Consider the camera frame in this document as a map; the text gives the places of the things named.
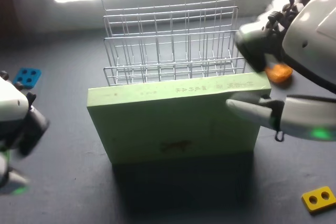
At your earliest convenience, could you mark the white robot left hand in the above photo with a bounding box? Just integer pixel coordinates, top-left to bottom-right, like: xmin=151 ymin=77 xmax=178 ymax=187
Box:
xmin=0 ymin=70 xmax=50 ymax=196

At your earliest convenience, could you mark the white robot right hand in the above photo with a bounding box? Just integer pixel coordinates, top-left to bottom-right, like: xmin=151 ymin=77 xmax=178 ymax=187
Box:
xmin=225 ymin=0 xmax=336 ymax=141

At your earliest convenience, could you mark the blue four-hole block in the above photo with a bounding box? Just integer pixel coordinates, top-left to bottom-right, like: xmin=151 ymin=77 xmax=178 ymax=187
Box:
xmin=13 ymin=67 xmax=43 ymax=90

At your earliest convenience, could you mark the orange toy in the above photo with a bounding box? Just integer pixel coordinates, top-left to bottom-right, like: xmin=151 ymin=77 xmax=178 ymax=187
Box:
xmin=264 ymin=62 xmax=293 ymax=83

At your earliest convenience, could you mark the grey table cloth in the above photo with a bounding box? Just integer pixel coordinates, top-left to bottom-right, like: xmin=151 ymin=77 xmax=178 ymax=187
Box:
xmin=0 ymin=28 xmax=336 ymax=224

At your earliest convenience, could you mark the yellow two-hole block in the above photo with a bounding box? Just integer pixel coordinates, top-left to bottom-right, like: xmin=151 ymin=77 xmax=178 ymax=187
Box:
xmin=301 ymin=186 xmax=336 ymax=215

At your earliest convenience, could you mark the wire dish rack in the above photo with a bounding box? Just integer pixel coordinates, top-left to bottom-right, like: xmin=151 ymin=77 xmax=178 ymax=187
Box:
xmin=101 ymin=0 xmax=247 ymax=87

